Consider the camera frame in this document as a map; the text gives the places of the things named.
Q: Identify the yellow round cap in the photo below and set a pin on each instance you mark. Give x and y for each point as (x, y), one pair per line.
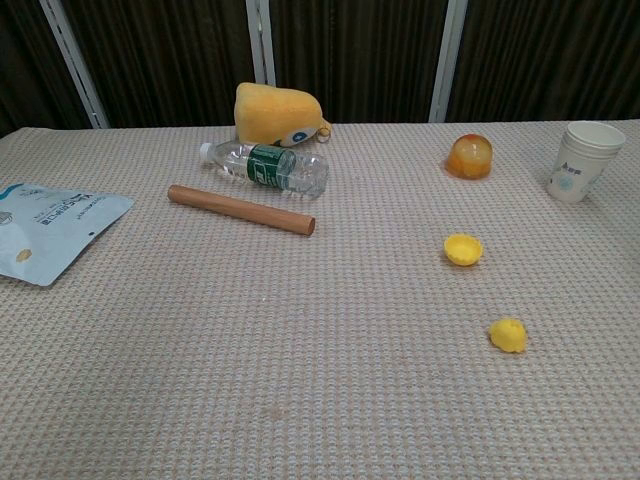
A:
(463, 249)

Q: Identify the yellow plush toy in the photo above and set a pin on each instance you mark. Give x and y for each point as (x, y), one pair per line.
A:
(272, 112)

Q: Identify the dark pleated curtain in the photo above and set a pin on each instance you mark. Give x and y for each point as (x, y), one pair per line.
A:
(360, 55)

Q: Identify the clear green-label water bottle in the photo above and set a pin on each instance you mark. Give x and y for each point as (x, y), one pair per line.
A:
(265, 167)

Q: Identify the apple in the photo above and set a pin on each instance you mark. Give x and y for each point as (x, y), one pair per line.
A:
(470, 157)

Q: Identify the beige woven tablecloth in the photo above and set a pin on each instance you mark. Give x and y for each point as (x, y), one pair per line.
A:
(300, 350)

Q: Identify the white frame post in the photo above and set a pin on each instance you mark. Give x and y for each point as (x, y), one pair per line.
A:
(75, 62)
(446, 65)
(262, 45)

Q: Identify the brown wooden rod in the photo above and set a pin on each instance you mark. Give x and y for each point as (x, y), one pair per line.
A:
(240, 209)

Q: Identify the blue white mask package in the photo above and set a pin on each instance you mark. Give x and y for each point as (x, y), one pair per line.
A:
(55, 230)

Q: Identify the small yellow toy piece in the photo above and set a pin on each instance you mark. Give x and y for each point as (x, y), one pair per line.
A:
(507, 336)

